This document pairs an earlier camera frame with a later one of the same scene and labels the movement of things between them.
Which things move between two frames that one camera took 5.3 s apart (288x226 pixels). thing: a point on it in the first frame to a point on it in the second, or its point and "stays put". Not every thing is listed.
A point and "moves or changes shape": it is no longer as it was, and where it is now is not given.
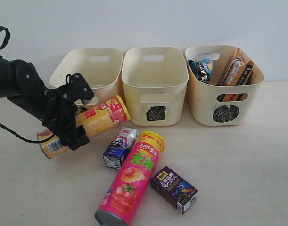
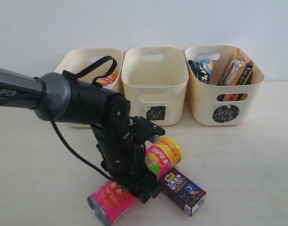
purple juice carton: [174, 189] moves or changes shape
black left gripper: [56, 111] to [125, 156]
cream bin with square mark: [155, 79] stays put
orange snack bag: [237, 70] stays put
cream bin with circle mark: [214, 105] stays put
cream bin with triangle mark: [102, 68] stays put
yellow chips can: [112, 111] to [109, 79]
